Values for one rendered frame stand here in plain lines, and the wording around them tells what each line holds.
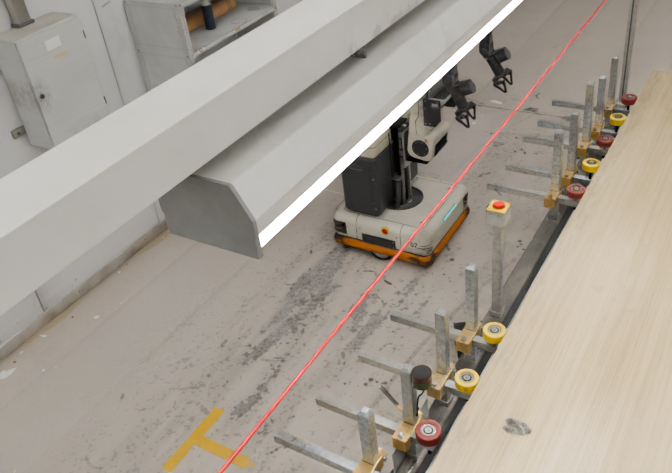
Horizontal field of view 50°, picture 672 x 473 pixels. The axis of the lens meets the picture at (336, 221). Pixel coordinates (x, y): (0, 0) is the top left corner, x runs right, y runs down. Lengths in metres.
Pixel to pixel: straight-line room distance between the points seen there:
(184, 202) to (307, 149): 0.13
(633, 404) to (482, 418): 0.46
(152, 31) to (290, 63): 3.83
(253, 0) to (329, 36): 4.37
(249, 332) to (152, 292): 0.78
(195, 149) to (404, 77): 0.35
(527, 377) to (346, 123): 1.80
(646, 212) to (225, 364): 2.21
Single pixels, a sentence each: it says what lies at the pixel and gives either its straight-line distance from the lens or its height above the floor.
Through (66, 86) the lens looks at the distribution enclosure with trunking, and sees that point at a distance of 4.09.
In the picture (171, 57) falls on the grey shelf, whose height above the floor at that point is 1.22.
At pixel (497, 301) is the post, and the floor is 0.78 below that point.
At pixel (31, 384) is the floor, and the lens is 4.30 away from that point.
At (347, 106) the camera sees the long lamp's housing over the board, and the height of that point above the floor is 2.37.
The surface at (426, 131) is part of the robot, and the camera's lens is 4.04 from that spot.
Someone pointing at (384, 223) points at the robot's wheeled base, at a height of 0.28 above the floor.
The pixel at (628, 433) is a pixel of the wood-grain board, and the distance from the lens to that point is 2.39.
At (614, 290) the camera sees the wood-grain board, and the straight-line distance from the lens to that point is 2.85.
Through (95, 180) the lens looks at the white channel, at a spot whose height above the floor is 2.46.
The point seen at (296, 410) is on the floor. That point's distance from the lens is 3.65.
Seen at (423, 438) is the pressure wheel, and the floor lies 0.91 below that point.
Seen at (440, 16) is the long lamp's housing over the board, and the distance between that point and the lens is 1.00.
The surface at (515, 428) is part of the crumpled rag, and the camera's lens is 2.33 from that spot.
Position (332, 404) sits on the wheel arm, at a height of 0.86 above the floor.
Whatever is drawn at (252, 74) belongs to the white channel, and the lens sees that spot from 0.67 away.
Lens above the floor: 2.71
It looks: 34 degrees down
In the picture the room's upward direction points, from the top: 8 degrees counter-clockwise
